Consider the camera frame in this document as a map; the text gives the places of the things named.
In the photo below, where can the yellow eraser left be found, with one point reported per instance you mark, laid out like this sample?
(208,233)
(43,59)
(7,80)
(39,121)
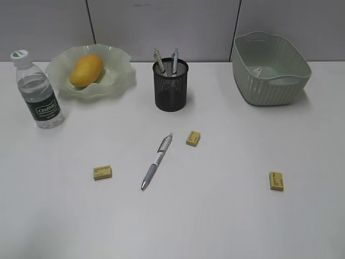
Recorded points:
(103,172)

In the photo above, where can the white waste paper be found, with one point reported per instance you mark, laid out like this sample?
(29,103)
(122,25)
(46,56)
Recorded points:
(259,72)

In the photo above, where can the black mesh pen holder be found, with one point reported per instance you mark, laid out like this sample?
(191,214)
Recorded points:
(170,93)

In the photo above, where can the yellow mango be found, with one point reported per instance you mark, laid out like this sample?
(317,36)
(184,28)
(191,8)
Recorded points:
(87,70)

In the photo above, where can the yellow eraser right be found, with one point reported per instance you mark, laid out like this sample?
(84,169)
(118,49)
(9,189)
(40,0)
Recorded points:
(276,181)

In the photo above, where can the yellow eraser middle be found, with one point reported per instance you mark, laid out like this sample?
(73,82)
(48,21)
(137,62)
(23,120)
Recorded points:
(193,138)

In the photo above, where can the grey white ballpoint pen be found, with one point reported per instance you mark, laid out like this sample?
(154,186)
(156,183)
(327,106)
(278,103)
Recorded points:
(154,166)

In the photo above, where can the blue grey ballpoint pen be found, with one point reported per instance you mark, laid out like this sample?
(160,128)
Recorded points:
(174,62)

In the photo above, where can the pale green plastic basket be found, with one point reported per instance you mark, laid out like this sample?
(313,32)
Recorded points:
(287,72)

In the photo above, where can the clear plastic water bottle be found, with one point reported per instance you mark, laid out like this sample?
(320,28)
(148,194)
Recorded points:
(36,91)

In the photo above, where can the pale green wavy glass plate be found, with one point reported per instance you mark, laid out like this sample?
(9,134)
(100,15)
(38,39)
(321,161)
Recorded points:
(117,76)

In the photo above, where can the yellow eraser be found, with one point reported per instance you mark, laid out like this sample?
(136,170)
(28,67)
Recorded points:
(103,172)
(193,138)
(276,181)

